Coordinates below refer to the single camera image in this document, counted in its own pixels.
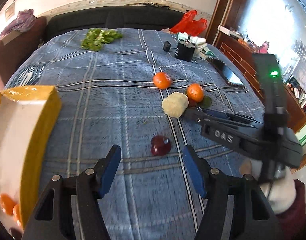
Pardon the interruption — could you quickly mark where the green leafy vegetable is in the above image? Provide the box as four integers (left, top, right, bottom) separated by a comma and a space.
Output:
80, 28, 123, 51

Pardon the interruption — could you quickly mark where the beige potato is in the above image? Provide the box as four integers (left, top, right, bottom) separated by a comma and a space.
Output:
162, 92, 189, 118

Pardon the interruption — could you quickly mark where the black sofa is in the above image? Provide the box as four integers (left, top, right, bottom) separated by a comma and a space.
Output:
43, 5, 184, 42

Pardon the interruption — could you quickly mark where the red plastic bag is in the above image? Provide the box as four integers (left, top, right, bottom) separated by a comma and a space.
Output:
169, 10, 207, 36

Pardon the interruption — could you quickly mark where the white crumpled packaging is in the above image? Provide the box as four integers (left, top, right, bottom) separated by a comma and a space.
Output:
177, 32, 215, 59

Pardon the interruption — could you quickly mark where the dark red plum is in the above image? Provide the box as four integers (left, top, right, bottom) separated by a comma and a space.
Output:
151, 135, 171, 156
188, 98, 197, 107

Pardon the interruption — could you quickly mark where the black smartphone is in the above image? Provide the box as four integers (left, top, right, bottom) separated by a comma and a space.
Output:
207, 58, 245, 88

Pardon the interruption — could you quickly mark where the blue plaid bed cover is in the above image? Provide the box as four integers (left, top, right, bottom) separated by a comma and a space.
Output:
7, 29, 264, 239

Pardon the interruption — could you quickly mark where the right hand white glove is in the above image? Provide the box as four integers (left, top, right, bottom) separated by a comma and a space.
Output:
239, 158, 296, 215

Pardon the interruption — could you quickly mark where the green leaf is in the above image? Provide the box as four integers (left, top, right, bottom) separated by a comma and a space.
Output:
197, 95, 212, 109

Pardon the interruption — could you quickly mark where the purple cloth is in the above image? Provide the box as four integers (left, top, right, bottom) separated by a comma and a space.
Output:
0, 9, 35, 38

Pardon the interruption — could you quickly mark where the wooden cabinet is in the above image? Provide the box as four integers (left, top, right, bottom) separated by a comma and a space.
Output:
205, 0, 306, 173

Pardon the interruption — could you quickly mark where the yellow rimmed cardboard box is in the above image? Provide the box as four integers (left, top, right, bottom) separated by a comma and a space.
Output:
0, 86, 61, 230

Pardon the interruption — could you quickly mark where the orange mandarin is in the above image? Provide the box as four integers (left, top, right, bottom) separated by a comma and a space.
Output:
187, 83, 204, 103
0, 193, 16, 216
12, 203, 23, 228
153, 72, 171, 89

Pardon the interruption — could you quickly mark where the black cup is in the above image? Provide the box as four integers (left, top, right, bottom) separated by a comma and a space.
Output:
175, 41, 195, 62

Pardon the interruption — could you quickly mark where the small black clip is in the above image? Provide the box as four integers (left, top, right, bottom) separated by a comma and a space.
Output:
163, 41, 171, 52

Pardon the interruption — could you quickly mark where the brown armchair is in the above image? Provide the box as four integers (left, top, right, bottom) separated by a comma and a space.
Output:
0, 16, 47, 90

